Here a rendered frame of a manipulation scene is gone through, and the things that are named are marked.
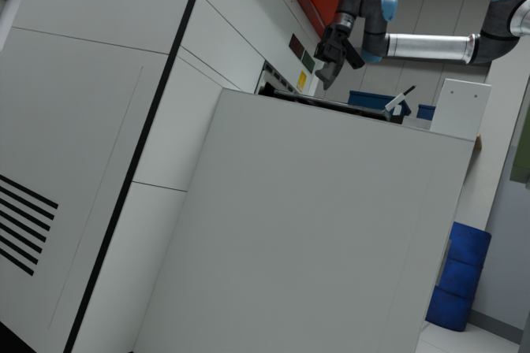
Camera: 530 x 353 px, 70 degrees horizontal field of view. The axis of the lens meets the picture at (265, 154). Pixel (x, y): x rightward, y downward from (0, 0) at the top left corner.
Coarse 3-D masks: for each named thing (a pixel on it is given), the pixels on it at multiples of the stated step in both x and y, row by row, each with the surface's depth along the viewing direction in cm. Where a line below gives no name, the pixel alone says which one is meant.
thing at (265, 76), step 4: (264, 72) 118; (268, 72) 120; (260, 76) 119; (264, 76) 119; (268, 76) 121; (272, 76) 123; (260, 80) 118; (264, 80) 119; (268, 80) 121; (272, 80) 124; (276, 80) 126; (260, 84) 118; (264, 84) 120; (268, 84) 125; (272, 84) 124; (276, 84) 127; (280, 84) 129; (256, 88) 118; (260, 88) 118; (276, 88) 127; (280, 88) 130; (284, 88) 132; (256, 92) 118; (260, 92) 119
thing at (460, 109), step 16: (448, 80) 85; (448, 96) 84; (464, 96) 83; (480, 96) 81; (448, 112) 83; (464, 112) 82; (480, 112) 81; (432, 128) 84; (448, 128) 83; (464, 128) 81
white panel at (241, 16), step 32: (192, 0) 87; (224, 0) 95; (256, 0) 107; (288, 0) 122; (192, 32) 88; (224, 32) 98; (256, 32) 111; (288, 32) 127; (192, 64) 91; (224, 64) 101; (256, 64) 115; (288, 64) 133; (320, 64) 157
